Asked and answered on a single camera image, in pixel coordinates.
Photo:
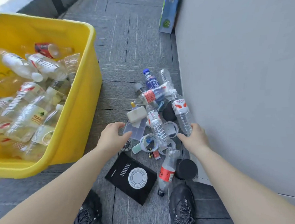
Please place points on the person's right hand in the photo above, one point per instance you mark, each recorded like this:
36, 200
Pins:
197, 142

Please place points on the person's left hand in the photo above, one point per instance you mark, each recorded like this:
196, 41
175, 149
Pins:
111, 141

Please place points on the small clear round jar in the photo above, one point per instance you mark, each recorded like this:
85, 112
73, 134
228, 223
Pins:
126, 146

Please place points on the clear tape roll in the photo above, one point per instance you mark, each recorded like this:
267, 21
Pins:
142, 143
173, 145

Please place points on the clear compartment box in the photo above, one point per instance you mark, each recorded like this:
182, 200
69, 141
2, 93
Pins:
136, 132

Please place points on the white charger cube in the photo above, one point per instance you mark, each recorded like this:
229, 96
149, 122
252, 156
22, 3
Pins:
172, 130

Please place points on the black notebook white circle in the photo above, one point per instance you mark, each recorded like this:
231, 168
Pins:
121, 173

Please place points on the white paper tape roll cup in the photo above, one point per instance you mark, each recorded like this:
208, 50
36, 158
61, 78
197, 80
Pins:
164, 130

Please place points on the white power bank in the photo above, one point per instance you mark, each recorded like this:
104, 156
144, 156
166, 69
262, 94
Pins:
136, 114

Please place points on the yellow plastic bin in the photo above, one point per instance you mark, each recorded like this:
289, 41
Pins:
79, 118

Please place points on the red label plastic bottle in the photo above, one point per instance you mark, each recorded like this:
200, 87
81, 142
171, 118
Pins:
181, 106

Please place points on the red white eraser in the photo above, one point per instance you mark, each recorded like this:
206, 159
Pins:
156, 155

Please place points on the bag of bottles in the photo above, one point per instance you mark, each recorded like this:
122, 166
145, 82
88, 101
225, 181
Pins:
149, 81

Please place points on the cluster of discarded bottles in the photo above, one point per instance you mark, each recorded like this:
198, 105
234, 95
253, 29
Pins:
27, 108

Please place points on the person's right forearm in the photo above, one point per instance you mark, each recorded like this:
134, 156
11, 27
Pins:
246, 192

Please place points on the person's left forearm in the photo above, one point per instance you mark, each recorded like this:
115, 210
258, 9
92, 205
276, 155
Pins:
48, 198

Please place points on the person's right black shoe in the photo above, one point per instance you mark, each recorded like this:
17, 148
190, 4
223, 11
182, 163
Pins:
182, 207

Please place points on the person's black shoe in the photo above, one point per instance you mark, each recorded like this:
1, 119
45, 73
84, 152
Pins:
89, 216
182, 207

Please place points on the person's left black shoe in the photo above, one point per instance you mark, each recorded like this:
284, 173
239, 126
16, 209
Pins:
89, 216

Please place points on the blue green flat box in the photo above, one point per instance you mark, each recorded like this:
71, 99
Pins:
170, 12

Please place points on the dark metal window frame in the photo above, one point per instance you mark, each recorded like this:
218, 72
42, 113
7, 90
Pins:
57, 4

